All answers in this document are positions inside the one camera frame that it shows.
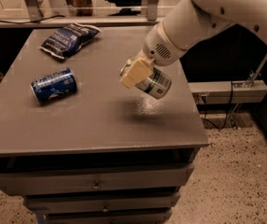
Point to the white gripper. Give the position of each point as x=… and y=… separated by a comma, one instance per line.
x=156, y=48

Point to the white green 7up can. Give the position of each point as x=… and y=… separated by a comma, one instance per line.
x=157, y=85

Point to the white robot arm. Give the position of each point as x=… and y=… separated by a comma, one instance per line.
x=187, y=24

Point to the blue pepsi can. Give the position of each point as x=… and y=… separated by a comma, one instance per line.
x=56, y=85

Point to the blue chip bag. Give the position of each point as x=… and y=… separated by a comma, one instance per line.
x=67, y=41

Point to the person leg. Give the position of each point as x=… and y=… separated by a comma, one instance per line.
x=84, y=7

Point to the grey drawer cabinet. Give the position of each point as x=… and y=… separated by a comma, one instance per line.
x=106, y=154

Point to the grey metal frame rail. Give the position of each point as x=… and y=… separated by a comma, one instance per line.
x=57, y=14

